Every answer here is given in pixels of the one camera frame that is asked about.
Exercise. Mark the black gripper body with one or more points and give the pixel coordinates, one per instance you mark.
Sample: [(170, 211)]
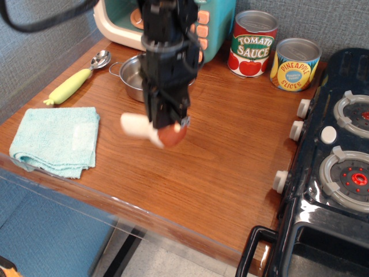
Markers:
[(186, 51)]

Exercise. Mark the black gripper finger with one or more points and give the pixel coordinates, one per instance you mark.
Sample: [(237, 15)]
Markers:
[(179, 115), (158, 109)]

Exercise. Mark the plush brown white mushroom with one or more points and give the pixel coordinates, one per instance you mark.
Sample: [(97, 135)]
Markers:
[(139, 126)]

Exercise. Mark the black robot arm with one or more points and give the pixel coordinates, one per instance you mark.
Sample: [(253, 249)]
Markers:
[(168, 23)]

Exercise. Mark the small metal pot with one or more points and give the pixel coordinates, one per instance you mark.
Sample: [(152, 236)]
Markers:
[(131, 80)]

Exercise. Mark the orange microwave plate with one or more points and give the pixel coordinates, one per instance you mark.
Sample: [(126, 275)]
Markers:
[(136, 19)]

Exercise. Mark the teal toy microwave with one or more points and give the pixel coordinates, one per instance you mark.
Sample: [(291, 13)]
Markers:
[(213, 26)]

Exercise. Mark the tomato sauce can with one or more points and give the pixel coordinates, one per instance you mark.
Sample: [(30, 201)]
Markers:
[(253, 37)]

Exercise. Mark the light blue folded cloth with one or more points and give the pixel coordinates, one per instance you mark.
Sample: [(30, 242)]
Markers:
[(61, 141)]

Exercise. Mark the pineapple slices can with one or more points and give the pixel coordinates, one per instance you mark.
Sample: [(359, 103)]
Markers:
[(295, 63)]

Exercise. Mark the clear acrylic table guard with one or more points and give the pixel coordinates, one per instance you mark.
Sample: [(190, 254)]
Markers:
[(47, 233)]

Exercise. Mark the black toy stove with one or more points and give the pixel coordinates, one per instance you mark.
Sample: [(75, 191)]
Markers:
[(323, 215)]

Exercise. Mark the orange plush object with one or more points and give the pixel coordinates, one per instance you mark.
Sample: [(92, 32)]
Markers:
[(9, 272)]

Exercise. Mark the spoon with green handle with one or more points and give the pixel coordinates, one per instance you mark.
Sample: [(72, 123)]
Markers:
[(73, 83)]

